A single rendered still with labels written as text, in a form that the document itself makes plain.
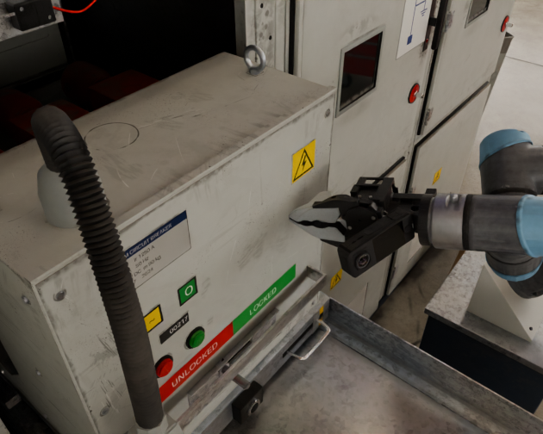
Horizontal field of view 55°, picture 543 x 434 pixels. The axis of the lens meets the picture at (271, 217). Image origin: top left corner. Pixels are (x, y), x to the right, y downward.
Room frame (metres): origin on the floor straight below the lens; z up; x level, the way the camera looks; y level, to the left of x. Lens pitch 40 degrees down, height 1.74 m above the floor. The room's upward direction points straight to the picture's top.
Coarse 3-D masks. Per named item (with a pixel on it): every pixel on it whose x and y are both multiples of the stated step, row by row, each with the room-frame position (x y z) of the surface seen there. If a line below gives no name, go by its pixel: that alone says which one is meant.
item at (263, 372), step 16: (320, 304) 0.69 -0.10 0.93; (304, 320) 0.65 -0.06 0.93; (288, 336) 0.61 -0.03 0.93; (304, 336) 0.64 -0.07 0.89; (272, 352) 0.58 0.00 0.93; (256, 368) 0.54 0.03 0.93; (272, 368) 0.57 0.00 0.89; (224, 400) 0.48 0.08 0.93; (208, 416) 0.45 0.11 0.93; (224, 416) 0.46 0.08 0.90; (192, 432) 0.42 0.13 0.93; (208, 432) 0.43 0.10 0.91
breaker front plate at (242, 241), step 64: (320, 128) 0.67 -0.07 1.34; (192, 192) 0.47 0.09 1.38; (256, 192) 0.56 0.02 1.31; (192, 256) 0.46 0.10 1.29; (256, 256) 0.56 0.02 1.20; (320, 256) 0.69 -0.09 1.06; (64, 320) 0.33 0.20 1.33; (192, 320) 0.45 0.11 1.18; (256, 320) 0.55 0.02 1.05; (192, 384) 0.44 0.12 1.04
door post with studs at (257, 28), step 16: (240, 0) 0.89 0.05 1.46; (256, 0) 0.87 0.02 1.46; (272, 0) 0.90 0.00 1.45; (240, 16) 0.89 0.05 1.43; (256, 16) 0.87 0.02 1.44; (272, 16) 0.90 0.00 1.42; (240, 32) 0.89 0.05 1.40; (256, 32) 0.87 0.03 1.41; (272, 32) 0.90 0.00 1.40; (240, 48) 0.89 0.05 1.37; (272, 48) 0.90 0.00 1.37; (272, 64) 0.90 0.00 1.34
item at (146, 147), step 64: (256, 64) 0.79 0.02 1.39; (128, 128) 0.59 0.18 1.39; (192, 128) 0.59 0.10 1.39; (256, 128) 0.59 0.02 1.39; (0, 192) 0.46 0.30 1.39; (128, 192) 0.46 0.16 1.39; (0, 256) 0.36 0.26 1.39; (64, 256) 0.35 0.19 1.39; (0, 320) 0.42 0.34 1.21; (64, 384) 0.34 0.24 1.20
